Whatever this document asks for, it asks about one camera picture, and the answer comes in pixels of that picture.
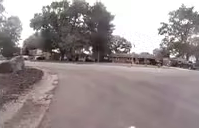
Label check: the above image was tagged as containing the small rounded tree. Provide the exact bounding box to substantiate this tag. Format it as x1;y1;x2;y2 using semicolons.
109;34;133;55

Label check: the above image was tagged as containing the low brown building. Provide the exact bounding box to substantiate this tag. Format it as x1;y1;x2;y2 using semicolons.
108;52;161;66

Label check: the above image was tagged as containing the grey asphalt road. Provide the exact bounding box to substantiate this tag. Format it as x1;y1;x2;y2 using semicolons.
0;59;199;128

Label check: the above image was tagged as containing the large dark tree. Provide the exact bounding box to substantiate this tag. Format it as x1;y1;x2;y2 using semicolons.
22;0;116;63

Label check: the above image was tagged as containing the pale concrete kerb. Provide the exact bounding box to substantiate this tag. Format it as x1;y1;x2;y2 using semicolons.
0;68;59;128

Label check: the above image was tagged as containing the parked vehicle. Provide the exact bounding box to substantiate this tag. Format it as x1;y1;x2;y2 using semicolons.
178;59;199;71

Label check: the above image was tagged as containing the tree with spreading crown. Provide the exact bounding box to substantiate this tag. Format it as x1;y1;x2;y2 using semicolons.
157;3;199;63

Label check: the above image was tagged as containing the brown mulch bed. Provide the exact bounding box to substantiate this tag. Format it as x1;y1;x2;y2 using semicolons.
0;67;45;114

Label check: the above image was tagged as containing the dark leafy tree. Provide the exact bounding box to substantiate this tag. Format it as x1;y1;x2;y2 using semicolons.
0;0;24;59

